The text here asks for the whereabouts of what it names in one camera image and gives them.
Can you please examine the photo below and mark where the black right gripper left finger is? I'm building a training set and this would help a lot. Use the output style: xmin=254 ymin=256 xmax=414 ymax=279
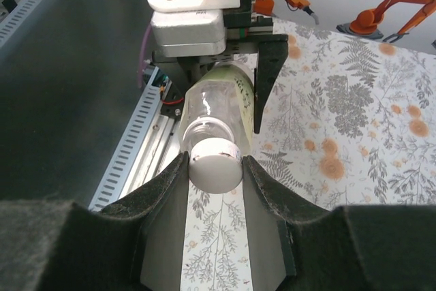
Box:
xmin=0 ymin=151 xmax=190 ymax=291

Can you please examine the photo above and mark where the white bottle cap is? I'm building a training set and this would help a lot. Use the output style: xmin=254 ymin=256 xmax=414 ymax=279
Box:
xmin=187 ymin=137 xmax=244 ymax=194

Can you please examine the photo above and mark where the perforated cable duct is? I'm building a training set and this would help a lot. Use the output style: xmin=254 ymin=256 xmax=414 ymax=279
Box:
xmin=87 ymin=65 xmax=165 ymax=211
xmin=0 ymin=0 xmax=66 ymax=47

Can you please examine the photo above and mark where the wide aluminium frame rail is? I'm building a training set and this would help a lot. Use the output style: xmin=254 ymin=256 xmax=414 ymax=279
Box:
xmin=119 ymin=113 xmax=187 ymax=200

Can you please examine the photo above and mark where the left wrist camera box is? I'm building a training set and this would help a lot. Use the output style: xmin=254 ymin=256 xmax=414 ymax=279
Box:
xmin=146 ymin=0 xmax=253 ymax=57

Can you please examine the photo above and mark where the grey sheet metal tray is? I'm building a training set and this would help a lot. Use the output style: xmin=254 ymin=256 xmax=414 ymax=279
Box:
xmin=0 ymin=0 xmax=164 ymax=203

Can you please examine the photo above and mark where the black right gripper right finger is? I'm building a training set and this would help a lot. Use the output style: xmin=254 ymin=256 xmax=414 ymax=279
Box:
xmin=242 ymin=155 xmax=436 ymax=291

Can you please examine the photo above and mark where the clear bottle pale yellow label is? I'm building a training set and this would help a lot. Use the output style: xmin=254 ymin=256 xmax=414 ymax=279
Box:
xmin=179 ymin=61 xmax=257 ymax=156

